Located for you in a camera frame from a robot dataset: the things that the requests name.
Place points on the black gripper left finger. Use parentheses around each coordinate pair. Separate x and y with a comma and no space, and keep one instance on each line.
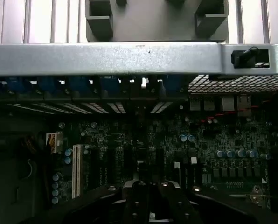
(136,205)

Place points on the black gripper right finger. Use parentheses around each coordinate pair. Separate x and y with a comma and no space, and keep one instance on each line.
(169,205)

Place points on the white expansion slot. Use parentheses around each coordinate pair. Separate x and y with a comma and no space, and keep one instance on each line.
(76,172)

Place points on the green motherboard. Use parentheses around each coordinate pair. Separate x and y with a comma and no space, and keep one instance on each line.
(223,140)

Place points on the white power connector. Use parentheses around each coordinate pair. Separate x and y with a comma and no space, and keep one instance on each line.
(55,142)

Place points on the open black PC case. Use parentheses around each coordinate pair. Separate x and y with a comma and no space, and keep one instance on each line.
(106,58)

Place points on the grey parts rack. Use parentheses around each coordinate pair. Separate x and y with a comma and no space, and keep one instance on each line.
(153,23)

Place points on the black intrusion switch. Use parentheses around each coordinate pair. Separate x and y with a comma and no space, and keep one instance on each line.
(244,57)

